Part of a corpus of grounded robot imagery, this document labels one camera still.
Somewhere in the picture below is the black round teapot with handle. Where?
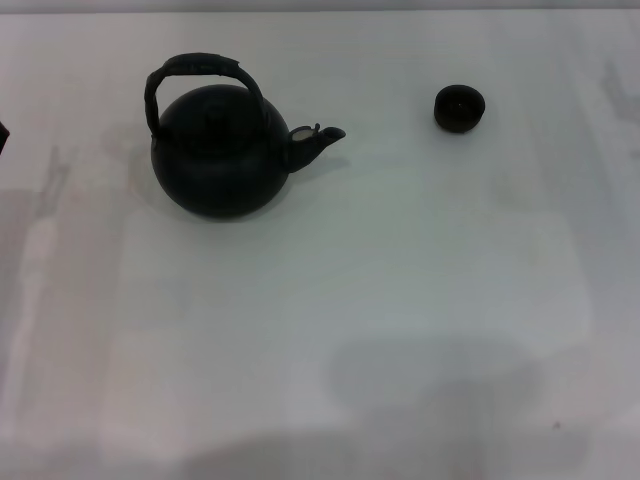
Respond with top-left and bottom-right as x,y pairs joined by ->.
144,51 -> 347,220

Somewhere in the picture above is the small black teacup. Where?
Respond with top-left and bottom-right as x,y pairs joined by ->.
432,84 -> 487,135

